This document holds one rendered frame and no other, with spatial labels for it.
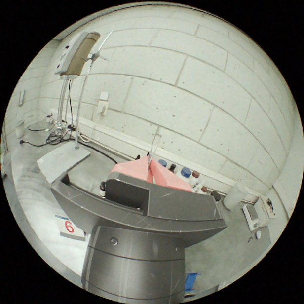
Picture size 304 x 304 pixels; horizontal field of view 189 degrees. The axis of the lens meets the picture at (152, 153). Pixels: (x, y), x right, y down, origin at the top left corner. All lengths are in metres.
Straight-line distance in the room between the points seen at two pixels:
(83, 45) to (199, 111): 0.62
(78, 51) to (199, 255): 0.85
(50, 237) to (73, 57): 0.58
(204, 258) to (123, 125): 0.75
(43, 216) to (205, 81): 0.87
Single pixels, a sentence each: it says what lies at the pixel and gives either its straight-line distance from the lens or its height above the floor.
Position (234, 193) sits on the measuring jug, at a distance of 0.67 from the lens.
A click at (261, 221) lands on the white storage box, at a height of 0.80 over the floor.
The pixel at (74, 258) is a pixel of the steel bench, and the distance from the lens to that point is 0.36.
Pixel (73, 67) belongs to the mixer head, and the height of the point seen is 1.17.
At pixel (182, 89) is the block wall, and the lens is 0.55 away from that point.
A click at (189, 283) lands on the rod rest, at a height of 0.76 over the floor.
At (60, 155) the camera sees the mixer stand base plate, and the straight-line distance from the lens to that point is 0.59.
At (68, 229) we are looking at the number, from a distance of 0.35.
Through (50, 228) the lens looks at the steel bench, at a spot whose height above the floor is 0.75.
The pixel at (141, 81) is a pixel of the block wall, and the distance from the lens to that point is 0.58.
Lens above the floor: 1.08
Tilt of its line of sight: 27 degrees down
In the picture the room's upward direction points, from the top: 21 degrees clockwise
